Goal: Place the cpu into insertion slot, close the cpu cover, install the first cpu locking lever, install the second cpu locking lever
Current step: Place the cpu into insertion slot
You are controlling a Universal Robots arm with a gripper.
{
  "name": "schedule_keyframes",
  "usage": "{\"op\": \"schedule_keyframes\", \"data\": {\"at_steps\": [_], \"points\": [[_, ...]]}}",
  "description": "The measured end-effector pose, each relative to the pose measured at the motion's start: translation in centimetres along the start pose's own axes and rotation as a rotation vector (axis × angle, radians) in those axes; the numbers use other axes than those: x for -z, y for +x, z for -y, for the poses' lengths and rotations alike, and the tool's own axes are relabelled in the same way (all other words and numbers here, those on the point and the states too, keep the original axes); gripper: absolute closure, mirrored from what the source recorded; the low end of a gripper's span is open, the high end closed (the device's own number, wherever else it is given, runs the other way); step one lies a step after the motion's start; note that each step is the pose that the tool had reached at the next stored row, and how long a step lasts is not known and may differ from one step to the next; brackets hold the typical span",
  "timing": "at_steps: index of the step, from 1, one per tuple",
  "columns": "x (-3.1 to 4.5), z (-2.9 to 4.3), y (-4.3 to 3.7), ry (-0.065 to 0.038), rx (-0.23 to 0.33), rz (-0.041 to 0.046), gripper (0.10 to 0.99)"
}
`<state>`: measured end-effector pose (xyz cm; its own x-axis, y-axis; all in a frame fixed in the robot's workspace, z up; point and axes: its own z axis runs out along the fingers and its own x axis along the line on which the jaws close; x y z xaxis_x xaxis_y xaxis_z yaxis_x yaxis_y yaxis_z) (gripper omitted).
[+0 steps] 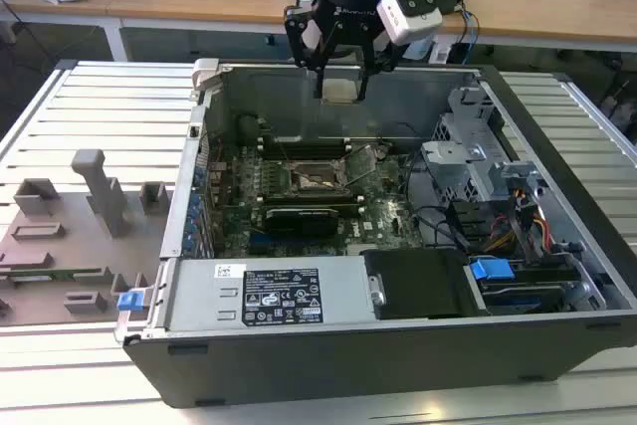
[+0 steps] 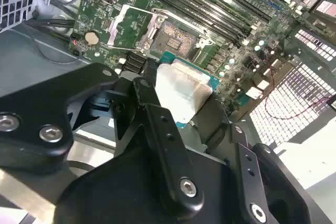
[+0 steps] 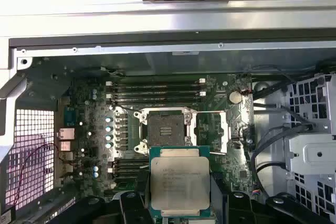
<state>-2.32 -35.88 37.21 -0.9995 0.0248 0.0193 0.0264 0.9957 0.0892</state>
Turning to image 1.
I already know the wooden desk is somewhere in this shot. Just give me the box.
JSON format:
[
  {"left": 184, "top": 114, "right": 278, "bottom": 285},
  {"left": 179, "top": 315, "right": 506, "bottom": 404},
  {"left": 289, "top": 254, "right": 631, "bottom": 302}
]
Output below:
[{"left": 0, "top": 0, "right": 637, "bottom": 54}]

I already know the green RAM stick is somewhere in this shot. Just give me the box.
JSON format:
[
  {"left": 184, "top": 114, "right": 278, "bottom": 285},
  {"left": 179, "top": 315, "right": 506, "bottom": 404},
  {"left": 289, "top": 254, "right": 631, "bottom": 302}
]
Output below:
[{"left": 8, "top": 269, "right": 102, "bottom": 282}]

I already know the blue case latch tab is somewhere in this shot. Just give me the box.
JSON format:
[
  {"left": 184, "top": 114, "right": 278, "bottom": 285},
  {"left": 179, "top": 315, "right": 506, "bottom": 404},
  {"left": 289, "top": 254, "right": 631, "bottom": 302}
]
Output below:
[{"left": 115, "top": 291, "right": 141, "bottom": 314}]

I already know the metal socket cover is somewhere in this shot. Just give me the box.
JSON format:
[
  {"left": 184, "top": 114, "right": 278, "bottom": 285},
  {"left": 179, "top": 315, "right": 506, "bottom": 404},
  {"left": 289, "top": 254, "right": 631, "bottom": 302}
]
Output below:
[{"left": 342, "top": 143, "right": 385, "bottom": 187}]

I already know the metal disk bay cage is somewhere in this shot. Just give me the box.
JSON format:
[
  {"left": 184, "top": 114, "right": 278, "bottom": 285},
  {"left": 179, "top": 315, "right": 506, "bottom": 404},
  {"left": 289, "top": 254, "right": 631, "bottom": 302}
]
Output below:
[{"left": 419, "top": 86, "right": 501, "bottom": 208}]

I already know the black graphics card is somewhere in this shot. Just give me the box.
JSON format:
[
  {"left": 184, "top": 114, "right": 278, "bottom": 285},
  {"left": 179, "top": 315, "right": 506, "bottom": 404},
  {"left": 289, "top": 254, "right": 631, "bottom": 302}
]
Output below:
[{"left": 263, "top": 205, "right": 340, "bottom": 241}]

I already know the blue cable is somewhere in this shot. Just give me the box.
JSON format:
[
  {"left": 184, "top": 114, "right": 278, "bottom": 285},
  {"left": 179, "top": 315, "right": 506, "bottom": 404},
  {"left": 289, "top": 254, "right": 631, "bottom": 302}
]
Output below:
[{"left": 460, "top": 10, "right": 483, "bottom": 66}]

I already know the coloured wire bundle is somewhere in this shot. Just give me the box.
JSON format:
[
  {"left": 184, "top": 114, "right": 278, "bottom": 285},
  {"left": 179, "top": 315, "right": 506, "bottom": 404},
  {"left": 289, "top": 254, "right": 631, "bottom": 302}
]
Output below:
[{"left": 489, "top": 211, "right": 554, "bottom": 255}]

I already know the CPU socket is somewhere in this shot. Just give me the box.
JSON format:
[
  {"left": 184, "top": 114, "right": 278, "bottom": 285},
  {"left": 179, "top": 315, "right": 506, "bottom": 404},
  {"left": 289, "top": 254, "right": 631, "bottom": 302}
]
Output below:
[{"left": 284, "top": 159, "right": 350, "bottom": 196}]

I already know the grey case release latch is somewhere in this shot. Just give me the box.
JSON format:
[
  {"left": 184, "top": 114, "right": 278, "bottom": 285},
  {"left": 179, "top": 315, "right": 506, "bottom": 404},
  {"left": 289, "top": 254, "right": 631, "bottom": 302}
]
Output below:
[{"left": 190, "top": 58, "right": 221, "bottom": 94}]

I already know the silver power supply with label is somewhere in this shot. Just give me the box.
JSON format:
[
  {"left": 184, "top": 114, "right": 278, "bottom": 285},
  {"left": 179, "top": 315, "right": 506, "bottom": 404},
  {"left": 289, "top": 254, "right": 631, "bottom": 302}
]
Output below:
[{"left": 159, "top": 255, "right": 375, "bottom": 332}]

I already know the hard disk in blue carrier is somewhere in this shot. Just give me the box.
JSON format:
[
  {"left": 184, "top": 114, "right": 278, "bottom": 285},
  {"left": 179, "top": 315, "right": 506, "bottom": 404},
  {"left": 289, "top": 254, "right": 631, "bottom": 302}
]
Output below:
[{"left": 467, "top": 257, "right": 569, "bottom": 315}]

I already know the black plastic air shroud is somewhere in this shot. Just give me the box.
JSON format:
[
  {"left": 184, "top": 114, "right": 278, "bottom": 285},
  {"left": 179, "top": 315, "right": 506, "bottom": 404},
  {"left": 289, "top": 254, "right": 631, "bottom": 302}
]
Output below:
[{"left": 358, "top": 247, "right": 492, "bottom": 322}]

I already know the green motherboard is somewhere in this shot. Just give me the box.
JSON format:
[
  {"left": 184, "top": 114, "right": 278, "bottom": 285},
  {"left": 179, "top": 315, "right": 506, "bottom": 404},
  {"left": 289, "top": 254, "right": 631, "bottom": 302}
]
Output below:
[{"left": 206, "top": 139, "right": 425, "bottom": 257}]

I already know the black wire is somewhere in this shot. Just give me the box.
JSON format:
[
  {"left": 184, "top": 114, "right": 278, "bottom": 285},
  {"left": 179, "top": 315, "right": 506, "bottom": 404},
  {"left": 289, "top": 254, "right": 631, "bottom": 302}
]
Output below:
[{"left": 401, "top": 149, "right": 472, "bottom": 253}]

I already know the black open PC case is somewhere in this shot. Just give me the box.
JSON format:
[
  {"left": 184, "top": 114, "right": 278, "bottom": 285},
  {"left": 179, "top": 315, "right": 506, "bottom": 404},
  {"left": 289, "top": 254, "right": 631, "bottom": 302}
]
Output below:
[{"left": 114, "top": 59, "right": 637, "bottom": 409}]

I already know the black RAM slot bank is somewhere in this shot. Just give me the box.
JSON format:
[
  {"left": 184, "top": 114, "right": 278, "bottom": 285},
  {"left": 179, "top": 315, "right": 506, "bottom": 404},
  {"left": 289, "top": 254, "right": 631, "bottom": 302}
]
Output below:
[
  {"left": 259, "top": 136, "right": 355, "bottom": 159},
  {"left": 258, "top": 194, "right": 367, "bottom": 213}
]

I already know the grey parts rack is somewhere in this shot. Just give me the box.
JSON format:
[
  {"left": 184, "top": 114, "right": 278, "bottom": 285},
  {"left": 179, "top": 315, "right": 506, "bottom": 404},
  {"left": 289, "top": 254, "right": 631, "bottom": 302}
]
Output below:
[{"left": 0, "top": 147, "right": 174, "bottom": 327}]

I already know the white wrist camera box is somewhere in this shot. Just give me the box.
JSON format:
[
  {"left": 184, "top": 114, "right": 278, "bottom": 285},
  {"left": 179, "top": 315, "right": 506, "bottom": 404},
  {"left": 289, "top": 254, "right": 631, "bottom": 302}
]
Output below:
[{"left": 375, "top": 0, "right": 444, "bottom": 47}]

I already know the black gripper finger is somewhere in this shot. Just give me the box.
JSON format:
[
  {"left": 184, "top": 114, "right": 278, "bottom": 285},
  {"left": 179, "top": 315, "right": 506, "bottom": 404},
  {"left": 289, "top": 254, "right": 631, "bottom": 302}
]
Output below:
[
  {"left": 284, "top": 0, "right": 333, "bottom": 100},
  {"left": 358, "top": 38, "right": 402, "bottom": 101}
]

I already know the blue expansion slot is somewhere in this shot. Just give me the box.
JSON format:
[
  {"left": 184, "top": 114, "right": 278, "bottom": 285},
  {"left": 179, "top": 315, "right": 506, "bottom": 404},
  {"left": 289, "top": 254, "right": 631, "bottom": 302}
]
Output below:
[{"left": 248, "top": 232, "right": 276, "bottom": 254}]

